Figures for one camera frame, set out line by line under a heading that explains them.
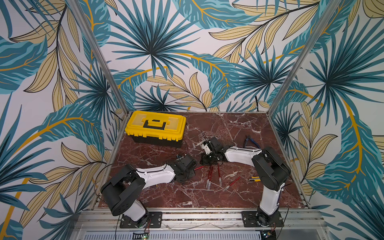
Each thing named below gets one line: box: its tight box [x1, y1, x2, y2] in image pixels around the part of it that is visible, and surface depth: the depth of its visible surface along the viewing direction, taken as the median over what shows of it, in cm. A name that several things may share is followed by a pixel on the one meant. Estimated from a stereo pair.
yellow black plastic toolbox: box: [125, 110, 187, 148], surface depth 91 cm
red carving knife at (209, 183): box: [207, 166, 214, 190], surface depth 87 cm
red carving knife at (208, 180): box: [206, 165, 212, 188], surface depth 90 cm
